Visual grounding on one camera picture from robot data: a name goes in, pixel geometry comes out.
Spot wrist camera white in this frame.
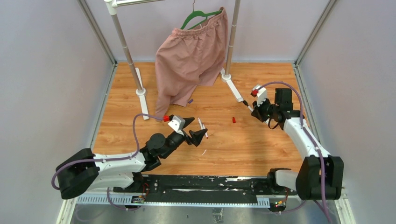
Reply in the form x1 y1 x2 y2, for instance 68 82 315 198
253 85 268 106
168 115 185 135

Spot aluminium frame rail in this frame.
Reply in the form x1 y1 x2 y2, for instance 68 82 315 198
62 176 356 224

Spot pink shorts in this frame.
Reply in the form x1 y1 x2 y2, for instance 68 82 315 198
155 7 228 117

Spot clothes rack metal white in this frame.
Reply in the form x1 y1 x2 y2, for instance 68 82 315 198
104 0 244 120

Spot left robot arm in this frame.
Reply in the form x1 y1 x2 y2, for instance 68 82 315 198
51 115 207 199

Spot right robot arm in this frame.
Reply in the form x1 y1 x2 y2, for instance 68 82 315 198
251 85 344 200

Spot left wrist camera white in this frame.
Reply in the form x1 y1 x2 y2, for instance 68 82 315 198
168 115 185 135

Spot green clothes hanger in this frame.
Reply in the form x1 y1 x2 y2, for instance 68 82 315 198
180 0 222 30

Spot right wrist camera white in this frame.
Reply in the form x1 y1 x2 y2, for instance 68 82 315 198
253 85 268 106

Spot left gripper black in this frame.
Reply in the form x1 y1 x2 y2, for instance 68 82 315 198
161 118 207 159

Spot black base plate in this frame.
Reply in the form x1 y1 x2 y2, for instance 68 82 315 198
112 175 296 205

